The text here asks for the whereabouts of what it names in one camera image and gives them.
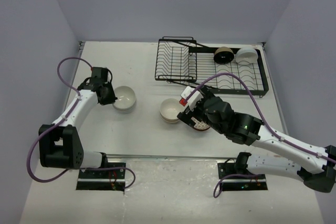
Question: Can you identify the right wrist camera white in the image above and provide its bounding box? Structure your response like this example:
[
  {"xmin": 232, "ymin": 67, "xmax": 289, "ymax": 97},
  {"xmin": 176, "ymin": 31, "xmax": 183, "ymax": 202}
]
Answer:
[{"xmin": 179, "ymin": 86, "xmax": 203, "ymax": 111}]

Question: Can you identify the brown patterned bowl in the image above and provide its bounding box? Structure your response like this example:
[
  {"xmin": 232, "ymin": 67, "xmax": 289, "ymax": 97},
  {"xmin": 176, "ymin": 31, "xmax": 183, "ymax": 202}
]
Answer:
[{"xmin": 191, "ymin": 117, "xmax": 210, "ymax": 129}]

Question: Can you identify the red patterned bowl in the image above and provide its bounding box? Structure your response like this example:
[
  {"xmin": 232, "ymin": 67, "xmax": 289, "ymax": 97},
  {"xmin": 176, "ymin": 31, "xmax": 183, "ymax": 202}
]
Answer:
[{"xmin": 193, "ymin": 127, "xmax": 210, "ymax": 132}]

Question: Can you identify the white bowl front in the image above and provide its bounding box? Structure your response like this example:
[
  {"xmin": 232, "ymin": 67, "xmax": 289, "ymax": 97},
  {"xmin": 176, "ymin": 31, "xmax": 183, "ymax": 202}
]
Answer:
[{"xmin": 113, "ymin": 99, "xmax": 137, "ymax": 114}]

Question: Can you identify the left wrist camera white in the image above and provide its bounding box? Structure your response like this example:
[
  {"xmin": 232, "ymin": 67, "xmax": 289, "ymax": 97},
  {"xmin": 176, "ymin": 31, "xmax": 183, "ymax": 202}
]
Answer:
[{"xmin": 91, "ymin": 67, "xmax": 112, "ymax": 82}]

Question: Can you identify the black wire dish rack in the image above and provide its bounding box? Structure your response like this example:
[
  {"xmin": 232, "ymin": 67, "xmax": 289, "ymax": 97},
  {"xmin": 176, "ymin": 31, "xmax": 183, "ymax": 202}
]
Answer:
[{"xmin": 154, "ymin": 36, "xmax": 269, "ymax": 97}]

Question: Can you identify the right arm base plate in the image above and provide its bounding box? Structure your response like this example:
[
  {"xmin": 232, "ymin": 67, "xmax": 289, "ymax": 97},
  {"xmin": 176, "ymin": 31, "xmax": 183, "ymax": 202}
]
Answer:
[{"xmin": 217, "ymin": 158, "xmax": 268, "ymax": 193}]

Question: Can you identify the white bowl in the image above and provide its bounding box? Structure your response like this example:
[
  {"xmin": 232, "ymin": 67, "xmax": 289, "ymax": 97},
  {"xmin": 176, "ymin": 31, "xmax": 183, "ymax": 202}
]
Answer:
[
  {"xmin": 114, "ymin": 86, "xmax": 136, "ymax": 101},
  {"xmin": 113, "ymin": 99, "xmax": 137, "ymax": 114},
  {"xmin": 235, "ymin": 46, "xmax": 258, "ymax": 65}
]

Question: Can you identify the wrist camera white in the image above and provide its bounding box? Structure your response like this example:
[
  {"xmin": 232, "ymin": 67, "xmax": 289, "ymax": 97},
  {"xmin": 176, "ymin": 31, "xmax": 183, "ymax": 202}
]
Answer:
[
  {"xmin": 179, "ymin": 86, "xmax": 203, "ymax": 111},
  {"xmin": 91, "ymin": 67, "xmax": 112, "ymax": 82}
]

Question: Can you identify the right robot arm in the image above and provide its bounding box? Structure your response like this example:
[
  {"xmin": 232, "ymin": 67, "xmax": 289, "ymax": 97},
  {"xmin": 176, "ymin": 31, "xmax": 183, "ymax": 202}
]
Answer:
[{"xmin": 178, "ymin": 92, "xmax": 335, "ymax": 193}]

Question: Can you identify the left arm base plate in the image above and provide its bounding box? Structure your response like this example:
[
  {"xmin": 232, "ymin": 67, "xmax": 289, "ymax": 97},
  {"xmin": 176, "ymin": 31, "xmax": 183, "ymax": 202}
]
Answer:
[{"xmin": 76, "ymin": 162, "xmax": 126, "ymax": 192}]

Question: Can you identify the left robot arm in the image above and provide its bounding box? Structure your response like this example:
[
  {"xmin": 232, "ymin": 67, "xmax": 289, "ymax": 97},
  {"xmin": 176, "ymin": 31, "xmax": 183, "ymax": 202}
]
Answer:
[{"xmin": 38, "ymin": 67, "xmax": 117, "ymax": 178}]

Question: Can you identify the beige bowl black interior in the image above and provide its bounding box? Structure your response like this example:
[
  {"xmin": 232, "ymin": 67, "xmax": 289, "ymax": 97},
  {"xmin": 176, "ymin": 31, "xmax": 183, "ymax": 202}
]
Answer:
[{"xmin": 214, "ymin": 47, "xmax": 235, "ymax": 65}]

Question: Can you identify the cream bowl orange flower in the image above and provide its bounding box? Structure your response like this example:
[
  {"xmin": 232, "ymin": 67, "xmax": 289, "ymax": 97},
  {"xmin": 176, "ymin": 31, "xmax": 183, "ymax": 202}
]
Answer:
[{"xmin": 161, "ymin": 115, "xmax": 179, "ymax": 124}]

